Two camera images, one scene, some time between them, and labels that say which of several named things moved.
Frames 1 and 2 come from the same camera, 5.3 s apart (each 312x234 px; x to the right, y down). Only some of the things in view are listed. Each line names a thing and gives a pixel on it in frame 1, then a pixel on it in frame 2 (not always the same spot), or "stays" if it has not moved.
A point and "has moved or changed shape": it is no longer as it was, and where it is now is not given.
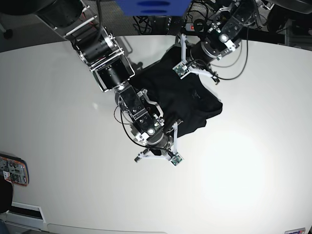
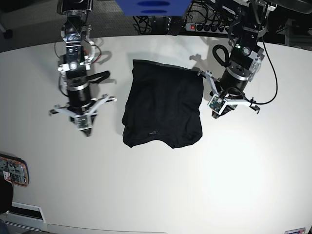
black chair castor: (8, 34) stays
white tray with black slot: (28, 216) stays
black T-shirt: (187, 101) has moved or changed shape
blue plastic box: (165, 8) stays
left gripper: (160, 145) -> (80, 100)
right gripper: (199, 52) -> (233, 84)
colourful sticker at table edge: (301, 230) stays
